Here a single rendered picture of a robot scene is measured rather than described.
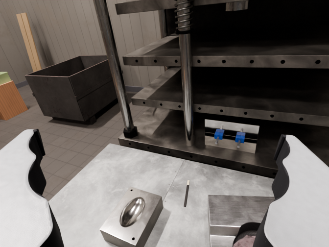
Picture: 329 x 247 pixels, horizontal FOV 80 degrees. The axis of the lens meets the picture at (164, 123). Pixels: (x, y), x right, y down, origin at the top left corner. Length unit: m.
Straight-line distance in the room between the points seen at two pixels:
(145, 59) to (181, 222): 0.79
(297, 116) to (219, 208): 0.55
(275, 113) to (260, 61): 0.26
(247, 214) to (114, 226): 0.45
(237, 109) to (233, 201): 0.46
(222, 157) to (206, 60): 0.51
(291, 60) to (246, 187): 0.55
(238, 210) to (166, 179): 0.38
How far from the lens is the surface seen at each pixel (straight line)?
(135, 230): 0.77
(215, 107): 1.05
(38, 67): 5.38
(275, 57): 0.95
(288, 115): 1.05
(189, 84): 0.99
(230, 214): 0.74
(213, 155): 1.12
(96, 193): 1.02
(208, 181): 0.97
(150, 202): 0.82
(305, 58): 0.96
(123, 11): 1.15
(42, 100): 3.65
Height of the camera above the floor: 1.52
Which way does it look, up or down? 31 degrees down
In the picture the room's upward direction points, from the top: 7 degrees counter-clockwise
